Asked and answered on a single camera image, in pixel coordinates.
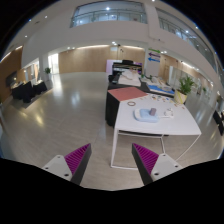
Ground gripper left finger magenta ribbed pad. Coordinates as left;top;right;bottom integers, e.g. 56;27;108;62
42;143;92;185

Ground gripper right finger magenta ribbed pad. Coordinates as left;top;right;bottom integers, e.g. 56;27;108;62
132;143;182;185

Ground purple-grey charger plug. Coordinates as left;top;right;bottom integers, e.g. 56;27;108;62
149;108;157;116

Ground potted plant, yellow pot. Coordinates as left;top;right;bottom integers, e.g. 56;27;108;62
174;76;194;104

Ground table with blue mat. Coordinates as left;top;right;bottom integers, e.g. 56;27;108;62
144;83;174;97

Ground black table, pink top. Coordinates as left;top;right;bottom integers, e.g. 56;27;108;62
105;87;146;126

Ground black sofa group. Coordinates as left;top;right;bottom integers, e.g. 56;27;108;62
12;81;47;103

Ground small distant potted plant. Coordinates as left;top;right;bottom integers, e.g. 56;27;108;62
44;67;51;80

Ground white sign, coloured arrows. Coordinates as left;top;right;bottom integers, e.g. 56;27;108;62
146;48;161;77

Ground white metal-frame table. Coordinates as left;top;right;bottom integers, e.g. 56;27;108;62
110;94;201;168

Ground white charger cable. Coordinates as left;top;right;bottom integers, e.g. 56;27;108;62
159;107;175;120

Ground wall-mounted black screen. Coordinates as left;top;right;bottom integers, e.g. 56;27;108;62
6;71;17;87

